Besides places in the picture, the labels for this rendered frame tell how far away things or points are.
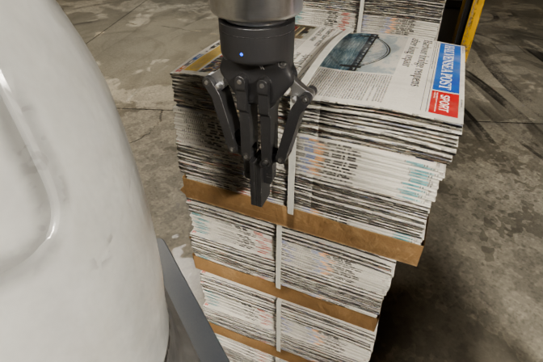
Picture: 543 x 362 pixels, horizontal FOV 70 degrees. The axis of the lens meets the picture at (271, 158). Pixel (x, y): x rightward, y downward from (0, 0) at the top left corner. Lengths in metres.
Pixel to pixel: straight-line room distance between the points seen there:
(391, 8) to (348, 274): 0.64
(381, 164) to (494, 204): 1.70
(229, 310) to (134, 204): 0.78
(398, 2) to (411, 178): 0.61
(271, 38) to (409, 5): 0.68
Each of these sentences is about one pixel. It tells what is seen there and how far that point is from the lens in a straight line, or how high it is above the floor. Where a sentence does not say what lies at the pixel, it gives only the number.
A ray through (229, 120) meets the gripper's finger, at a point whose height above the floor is 1.04.
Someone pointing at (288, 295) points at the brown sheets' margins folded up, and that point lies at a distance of 0.78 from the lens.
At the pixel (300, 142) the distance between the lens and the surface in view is 0.50.
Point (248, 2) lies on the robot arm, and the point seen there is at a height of 1.19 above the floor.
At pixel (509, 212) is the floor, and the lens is 2.16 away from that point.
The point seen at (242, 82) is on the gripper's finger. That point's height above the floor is 1.10.
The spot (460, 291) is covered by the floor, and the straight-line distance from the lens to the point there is 1.71.
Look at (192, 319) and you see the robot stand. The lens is 0.32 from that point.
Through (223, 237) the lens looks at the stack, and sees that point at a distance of 0.74.
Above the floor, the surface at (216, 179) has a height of 0.89.
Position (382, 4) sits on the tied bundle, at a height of 1.03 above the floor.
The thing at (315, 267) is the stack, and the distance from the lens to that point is 0.70.
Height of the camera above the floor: 1.27
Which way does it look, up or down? 35 degrees down
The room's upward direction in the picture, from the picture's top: straight up
